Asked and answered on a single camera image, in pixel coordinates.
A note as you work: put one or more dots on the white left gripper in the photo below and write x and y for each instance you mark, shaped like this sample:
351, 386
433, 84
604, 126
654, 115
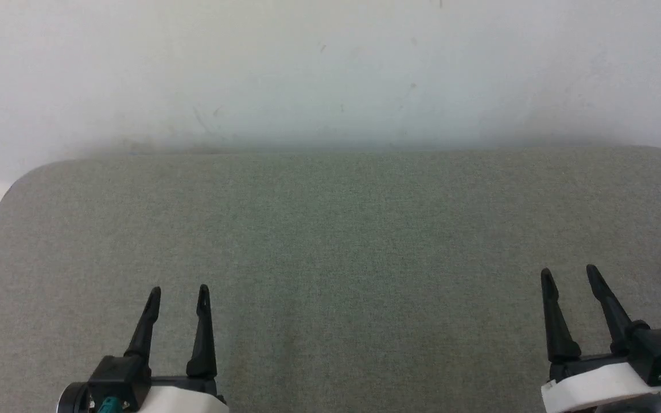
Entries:
187, 398

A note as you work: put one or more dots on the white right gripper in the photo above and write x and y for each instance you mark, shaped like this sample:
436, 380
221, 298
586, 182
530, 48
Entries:
594, 384

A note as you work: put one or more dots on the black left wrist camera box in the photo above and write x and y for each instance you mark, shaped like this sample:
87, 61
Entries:
118, 376

